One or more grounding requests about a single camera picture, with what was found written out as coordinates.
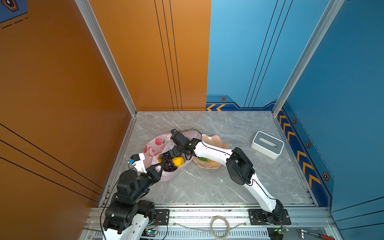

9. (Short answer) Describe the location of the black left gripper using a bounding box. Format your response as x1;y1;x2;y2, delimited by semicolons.
131;161;164;204

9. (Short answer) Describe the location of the purple grape bunch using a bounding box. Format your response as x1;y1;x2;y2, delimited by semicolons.
162;153;178;172

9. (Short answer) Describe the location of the yellow orange fruit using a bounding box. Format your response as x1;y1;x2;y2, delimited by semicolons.
172;157;185;168

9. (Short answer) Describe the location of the pink printed plastic bag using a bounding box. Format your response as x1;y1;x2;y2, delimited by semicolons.
144;133;191;182

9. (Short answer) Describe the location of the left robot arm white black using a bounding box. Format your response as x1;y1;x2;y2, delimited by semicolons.
100;163;164;240

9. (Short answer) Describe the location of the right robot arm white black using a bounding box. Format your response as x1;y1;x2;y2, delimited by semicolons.
171;129;285;225

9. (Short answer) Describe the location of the pink fruit plate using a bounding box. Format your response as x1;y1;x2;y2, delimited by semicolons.
193;134;229;170

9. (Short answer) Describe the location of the left green circuit board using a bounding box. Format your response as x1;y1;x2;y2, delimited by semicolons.
145;229;159;238

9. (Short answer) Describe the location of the green circuit board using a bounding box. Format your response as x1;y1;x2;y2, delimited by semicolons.
275;227;290;235
145;229;159;238

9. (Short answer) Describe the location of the white grey tissue box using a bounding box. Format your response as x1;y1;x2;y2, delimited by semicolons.
251;131;285;160

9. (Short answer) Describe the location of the right green circuit board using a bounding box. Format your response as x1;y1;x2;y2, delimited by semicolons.
275;227;290;235

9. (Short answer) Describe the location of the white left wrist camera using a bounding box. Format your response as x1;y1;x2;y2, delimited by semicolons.
127;153;147;174

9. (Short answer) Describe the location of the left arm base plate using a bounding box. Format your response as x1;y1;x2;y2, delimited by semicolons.
151;209;170;226

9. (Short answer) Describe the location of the aluminium front rail frame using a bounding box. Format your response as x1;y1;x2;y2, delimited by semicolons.
79;204;343;240

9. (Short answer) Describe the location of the coiled clear cable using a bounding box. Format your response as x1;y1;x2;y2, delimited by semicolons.
172;215;250;240

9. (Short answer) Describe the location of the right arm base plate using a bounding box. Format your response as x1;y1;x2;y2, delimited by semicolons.
248;209;292;226

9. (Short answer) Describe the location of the left aluminium corner post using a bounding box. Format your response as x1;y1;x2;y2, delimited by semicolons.
75;0;137;117

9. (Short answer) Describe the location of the aluminium corner post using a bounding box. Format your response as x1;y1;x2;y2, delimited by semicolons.
272;0;345;117
75;0;137;117

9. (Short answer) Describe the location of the red handled tool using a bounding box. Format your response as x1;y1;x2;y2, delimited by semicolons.
298;229;335;240

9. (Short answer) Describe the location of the right aluminium corner post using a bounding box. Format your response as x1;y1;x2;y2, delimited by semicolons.
272;0;345;117

